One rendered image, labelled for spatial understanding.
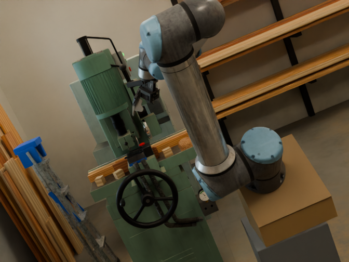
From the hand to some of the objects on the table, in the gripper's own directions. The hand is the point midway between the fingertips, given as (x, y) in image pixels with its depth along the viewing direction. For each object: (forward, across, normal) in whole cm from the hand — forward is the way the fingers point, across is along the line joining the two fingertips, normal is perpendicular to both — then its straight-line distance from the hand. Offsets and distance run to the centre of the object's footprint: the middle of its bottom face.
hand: (142, 109), depth 194 cm
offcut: (+30, -19, -4) cm, 36 cm away
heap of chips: (+18, +13, -21) cm, 31 cm away
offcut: (+20, +2, -18) cm, 27 cm away
